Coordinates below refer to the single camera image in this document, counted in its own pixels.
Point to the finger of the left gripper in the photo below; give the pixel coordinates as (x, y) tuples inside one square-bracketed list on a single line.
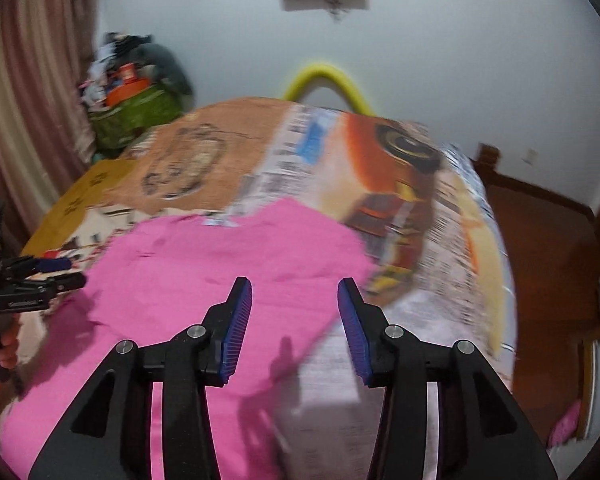
[(62, 283), (50, 264)]

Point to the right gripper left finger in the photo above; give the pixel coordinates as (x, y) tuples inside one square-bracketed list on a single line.
[(225, 326)]

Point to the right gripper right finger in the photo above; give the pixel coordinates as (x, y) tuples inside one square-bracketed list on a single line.
[(364, 325)]

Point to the pink polo shirt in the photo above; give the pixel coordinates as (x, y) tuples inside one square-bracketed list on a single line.
[(162, 277)]

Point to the person's left hand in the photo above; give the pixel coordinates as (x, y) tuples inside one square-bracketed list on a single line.
[(10, 343)]

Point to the printed collage bedsheet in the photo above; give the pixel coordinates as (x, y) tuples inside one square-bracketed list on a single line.
[(439, 266)]

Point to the green storage bin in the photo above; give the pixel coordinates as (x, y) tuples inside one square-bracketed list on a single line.
[(121, 124)]

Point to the orange box on bin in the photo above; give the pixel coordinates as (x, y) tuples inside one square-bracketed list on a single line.
[(126, 91)]

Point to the striped red beige curtain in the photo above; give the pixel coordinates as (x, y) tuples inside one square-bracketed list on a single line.
[(46, 141)]

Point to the pink cloth on floor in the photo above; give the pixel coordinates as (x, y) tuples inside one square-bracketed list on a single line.
[(566, 427)]

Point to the grey plush toy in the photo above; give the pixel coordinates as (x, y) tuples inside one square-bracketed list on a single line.
[(157, 63)]

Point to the yellow foam arch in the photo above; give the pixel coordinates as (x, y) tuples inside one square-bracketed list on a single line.
[(313, 73)]

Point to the wooden footboard post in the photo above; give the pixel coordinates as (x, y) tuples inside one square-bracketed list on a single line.
[(487, 159)]

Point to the white wall socket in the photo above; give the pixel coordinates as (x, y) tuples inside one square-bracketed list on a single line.
[(530, 157)]

